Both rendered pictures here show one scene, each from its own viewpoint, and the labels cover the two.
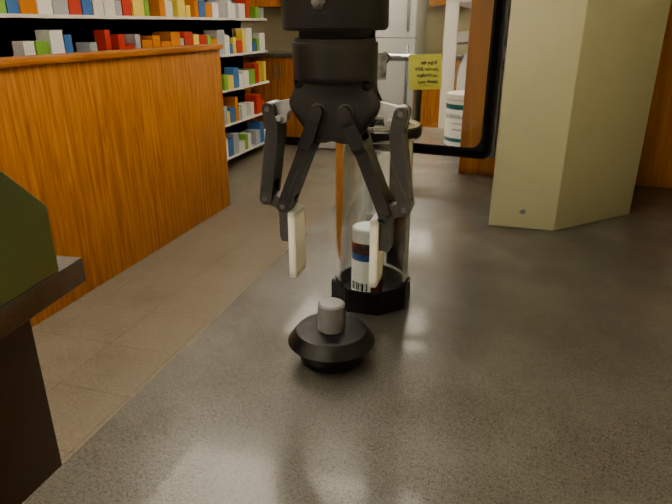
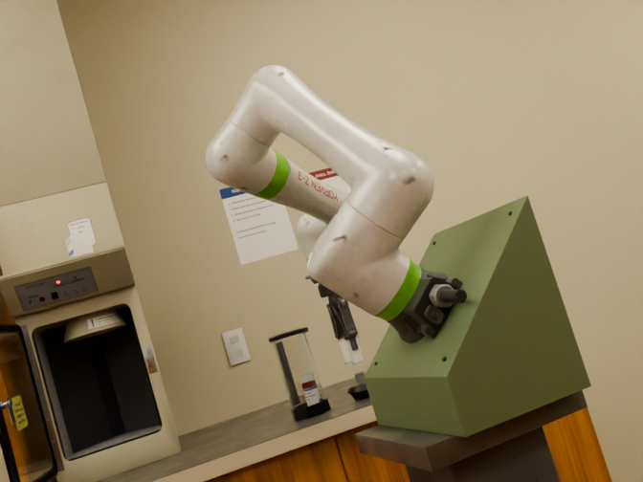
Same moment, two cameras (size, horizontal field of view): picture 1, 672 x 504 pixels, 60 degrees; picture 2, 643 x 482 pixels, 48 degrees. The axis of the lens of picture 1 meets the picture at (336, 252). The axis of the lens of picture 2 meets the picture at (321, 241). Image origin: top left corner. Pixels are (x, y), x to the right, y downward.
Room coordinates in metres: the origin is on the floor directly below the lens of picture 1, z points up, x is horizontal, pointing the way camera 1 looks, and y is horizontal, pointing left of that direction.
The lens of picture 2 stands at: (1.55, 1.67, 1.20)
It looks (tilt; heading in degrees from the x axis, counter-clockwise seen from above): 5 degrees up; 238
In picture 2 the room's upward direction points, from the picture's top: 17 degrees counter-clockwise
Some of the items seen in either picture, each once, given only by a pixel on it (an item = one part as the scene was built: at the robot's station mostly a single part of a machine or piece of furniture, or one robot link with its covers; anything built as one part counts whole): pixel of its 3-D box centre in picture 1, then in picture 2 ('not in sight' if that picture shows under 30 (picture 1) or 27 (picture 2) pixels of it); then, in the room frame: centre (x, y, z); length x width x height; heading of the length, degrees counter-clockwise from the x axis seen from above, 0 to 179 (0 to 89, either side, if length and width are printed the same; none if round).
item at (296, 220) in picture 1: (297, 241); (354, 350); (0.55, 0.04, 1.07); 0.03 x 0.01 x 0.07; 164
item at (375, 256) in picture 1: (376, 249); (346, 350); (0.52, -0.04, 1.07); 0.03 x 0.01 x 0.07; 164
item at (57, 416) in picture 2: not in sight; (100, 378); (1.09, -0.44, 1.19); 0.26 x 0.24 x 0.35; 163
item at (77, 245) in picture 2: not in sight; (79, 247); (1.09, -0.25, 1.54); 0.05 x 0.05 x 0.06; 2
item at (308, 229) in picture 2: not in sight; (319, 235); (0.53, 0.01, 1.39); 0.13 x 0.11 x 0.14; 113
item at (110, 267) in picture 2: not in sight; (68, 281); (1.14, -0.26, 1.46); 0.32 x 0.11 x 0.10; 163
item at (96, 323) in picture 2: not in sight; (93, 324); (1.08, -0.41, 1.34); 0.18 x 0.18 x 0.05
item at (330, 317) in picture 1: (331, 330); (362, 384); (0.53, 0.00, 0.97); 0.09 x 0.09 x 0.07
